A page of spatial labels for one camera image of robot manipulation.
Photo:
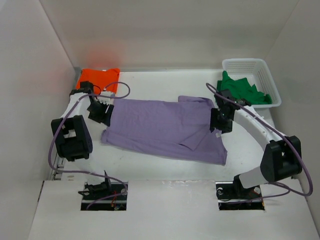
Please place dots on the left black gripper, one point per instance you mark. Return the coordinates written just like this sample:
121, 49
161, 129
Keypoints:
104, 117

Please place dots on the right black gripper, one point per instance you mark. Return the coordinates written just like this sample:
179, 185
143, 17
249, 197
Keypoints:
215, 124

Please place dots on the orange t-shirt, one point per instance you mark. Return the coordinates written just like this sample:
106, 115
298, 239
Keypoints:
99, 78

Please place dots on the green t-shirt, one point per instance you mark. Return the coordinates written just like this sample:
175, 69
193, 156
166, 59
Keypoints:
241, 89

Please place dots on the lavender t-shirt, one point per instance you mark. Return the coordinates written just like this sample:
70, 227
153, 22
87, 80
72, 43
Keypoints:
177, 130

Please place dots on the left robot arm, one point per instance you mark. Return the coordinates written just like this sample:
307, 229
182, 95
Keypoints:
72, 138

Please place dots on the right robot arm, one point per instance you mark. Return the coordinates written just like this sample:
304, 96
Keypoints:
281, 154

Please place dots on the white plastic bin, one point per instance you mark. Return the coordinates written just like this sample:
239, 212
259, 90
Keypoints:
257, 73

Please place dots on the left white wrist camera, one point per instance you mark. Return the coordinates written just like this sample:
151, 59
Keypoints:
106, 97

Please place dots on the aluminium rail left edge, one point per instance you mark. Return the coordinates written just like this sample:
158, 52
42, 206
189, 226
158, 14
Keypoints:
59, 163

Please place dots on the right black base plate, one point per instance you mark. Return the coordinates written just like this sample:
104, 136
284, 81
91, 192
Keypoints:
230, 199

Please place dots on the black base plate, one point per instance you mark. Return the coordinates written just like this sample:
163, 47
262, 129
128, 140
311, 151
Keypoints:
103, 197
230, 199

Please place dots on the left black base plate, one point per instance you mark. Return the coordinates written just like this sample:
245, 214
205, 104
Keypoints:
103, 197

